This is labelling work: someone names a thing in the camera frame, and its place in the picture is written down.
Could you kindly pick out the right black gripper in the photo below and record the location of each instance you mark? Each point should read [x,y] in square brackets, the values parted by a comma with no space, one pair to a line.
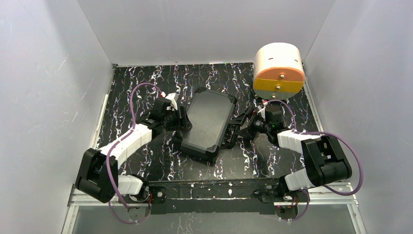
[244,126]

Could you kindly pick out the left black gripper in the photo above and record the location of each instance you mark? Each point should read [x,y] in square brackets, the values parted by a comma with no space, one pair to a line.
[180,118]

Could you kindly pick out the black poker chip case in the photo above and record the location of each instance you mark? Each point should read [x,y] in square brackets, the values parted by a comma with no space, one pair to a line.
[209,113]

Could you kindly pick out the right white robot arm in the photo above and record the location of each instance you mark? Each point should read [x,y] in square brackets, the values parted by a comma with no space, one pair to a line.
[324,158]

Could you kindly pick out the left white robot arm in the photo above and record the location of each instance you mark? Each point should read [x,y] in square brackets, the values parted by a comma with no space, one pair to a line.
[98,173]

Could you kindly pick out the white round drawer cabinet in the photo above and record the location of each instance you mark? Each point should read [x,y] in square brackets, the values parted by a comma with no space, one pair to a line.
[278,71]

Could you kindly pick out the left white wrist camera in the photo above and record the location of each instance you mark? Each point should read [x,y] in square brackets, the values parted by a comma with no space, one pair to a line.
[172,105]

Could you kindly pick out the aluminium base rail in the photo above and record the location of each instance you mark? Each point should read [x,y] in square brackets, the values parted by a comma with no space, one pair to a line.
[232,196]

